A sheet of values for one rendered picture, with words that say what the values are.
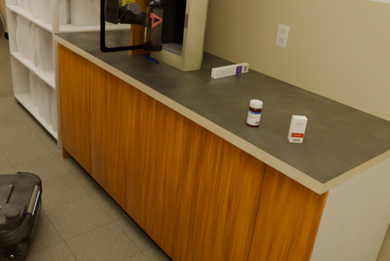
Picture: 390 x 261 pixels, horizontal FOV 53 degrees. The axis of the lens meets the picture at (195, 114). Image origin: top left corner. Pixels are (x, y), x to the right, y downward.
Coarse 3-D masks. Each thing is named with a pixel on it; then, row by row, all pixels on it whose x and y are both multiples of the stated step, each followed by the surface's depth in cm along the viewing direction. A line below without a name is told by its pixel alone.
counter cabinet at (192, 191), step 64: (64, 64) 255; (64, 128) 276; (128, 128) 203; (192, 128) 161; (128, 192) 217; (192, 192) 169; (256, 192) 139; (384, 192) 152; (192, 256) 178; (256, 256) 145; (320, 256) 133
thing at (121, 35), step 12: (120, 0) 198; (132, 0) 202; (144, 0) 207; (108, 24) 198; (120, 24) 203; (132, 24) 208; (108, 36) 200; (120, 36) 205; (132, 36) 210; (144, 36) 215
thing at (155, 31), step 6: (150, 6) 187; (150, 12) 189; (156, 12) 188; (162, 12) 190; (156, 18) 189; (162, 18) 191; (162, 24) 193; (150, 30) 191; (156, 30) 191; (162, 30) 194; (150, 36) 192; (156, 36) 192; (162, 36) 196; (144, 42) 196; (150, 42) 193; (156, 42) 194
